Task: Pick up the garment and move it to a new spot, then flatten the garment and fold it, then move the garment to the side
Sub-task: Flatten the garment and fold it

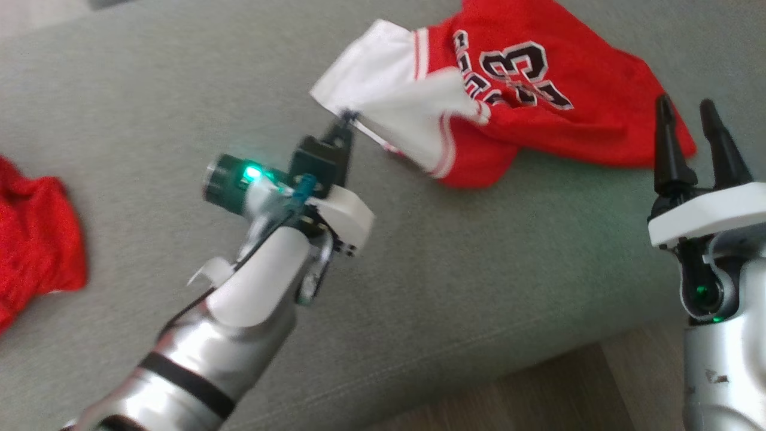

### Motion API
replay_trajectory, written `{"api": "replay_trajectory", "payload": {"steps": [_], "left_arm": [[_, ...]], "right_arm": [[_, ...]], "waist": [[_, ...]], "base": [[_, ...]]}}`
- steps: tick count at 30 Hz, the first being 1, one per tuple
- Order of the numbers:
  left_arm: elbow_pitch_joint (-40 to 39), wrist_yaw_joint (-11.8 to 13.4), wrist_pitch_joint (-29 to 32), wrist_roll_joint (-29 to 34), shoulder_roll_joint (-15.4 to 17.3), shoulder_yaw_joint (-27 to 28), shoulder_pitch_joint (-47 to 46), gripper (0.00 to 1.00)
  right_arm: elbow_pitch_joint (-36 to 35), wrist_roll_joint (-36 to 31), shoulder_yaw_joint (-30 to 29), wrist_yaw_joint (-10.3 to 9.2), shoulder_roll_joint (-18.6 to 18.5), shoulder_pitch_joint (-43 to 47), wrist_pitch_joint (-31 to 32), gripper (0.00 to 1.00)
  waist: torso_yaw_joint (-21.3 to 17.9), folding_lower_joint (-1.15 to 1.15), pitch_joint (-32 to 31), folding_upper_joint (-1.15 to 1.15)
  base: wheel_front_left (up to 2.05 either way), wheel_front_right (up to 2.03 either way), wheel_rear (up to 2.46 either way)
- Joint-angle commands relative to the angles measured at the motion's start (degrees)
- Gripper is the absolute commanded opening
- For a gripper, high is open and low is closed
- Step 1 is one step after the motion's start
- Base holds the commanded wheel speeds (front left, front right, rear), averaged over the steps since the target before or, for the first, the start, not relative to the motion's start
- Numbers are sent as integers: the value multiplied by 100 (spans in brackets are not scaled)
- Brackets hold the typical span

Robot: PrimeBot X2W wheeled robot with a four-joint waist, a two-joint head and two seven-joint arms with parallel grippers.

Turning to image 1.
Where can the left robot arm silver white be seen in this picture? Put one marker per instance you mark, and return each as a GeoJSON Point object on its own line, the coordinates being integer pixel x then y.
{"type": "Point", "coordinates": [239, 323]}

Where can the red basketball jersey white sleeves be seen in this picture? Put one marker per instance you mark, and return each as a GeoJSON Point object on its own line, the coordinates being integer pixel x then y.
{"type": "Point", "coordinates": [574, 120]}

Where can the grey sofa seat cushion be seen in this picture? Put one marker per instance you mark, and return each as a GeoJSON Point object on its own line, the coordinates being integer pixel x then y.
{"type": "Point", "coordinates": [179, 90]}

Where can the red shorts white stripe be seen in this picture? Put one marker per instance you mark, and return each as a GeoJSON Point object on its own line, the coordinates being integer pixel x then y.
{"type": "Point", "coordinates": [36, 239]}

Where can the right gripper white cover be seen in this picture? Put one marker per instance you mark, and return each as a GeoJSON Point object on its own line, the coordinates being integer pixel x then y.
{"type": "Point", "coordinates": [712, 212]}

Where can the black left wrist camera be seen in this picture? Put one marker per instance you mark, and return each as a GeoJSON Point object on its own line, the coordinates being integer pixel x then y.
{"type": "Point", "coordinates": [317, 164]}

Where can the right robot arm silver white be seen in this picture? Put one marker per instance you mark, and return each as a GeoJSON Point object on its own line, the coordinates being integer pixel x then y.
{"type": "Point", "coordinates": [730, 359]}

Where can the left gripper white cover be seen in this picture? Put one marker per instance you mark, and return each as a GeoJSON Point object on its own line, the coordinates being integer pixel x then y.
{"type": "Point", "coordinates": [347, 218]}

